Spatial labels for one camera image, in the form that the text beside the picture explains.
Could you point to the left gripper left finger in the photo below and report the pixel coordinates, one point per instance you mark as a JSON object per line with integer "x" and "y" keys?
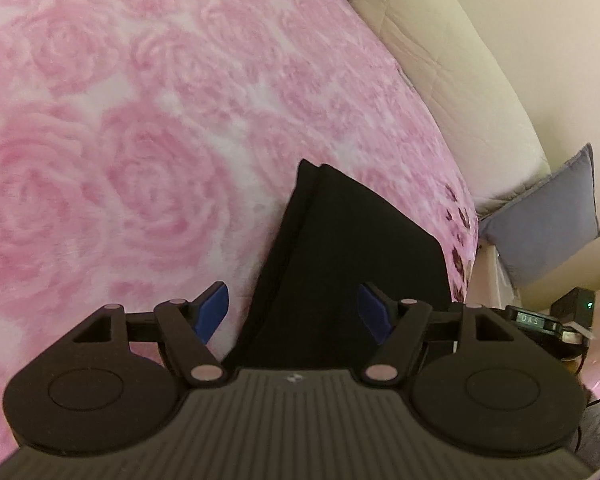
{"x": 202, "y": 315}

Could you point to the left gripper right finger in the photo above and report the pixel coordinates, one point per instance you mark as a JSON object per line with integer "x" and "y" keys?
{"x": 381, "y": 315}

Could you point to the black garment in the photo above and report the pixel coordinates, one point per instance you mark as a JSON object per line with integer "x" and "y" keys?
{"x": 335, "y": 236}

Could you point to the black device with display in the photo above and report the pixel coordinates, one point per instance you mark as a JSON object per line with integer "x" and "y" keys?
{"x": 563, "y": 342}

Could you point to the pink rose blanket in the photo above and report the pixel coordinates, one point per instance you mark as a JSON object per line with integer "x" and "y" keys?
{"x": 148, "y": 149}

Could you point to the black power adapter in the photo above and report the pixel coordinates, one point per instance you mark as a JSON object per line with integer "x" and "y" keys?
{"x": 576, "y": 306}

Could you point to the grey blue pillow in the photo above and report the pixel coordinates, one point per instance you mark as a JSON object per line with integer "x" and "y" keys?
{"x": 548, "y": 224}

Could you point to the cream quilted mattress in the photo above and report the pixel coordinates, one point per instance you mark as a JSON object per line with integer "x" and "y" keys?
{"x": 475, "y": 107}

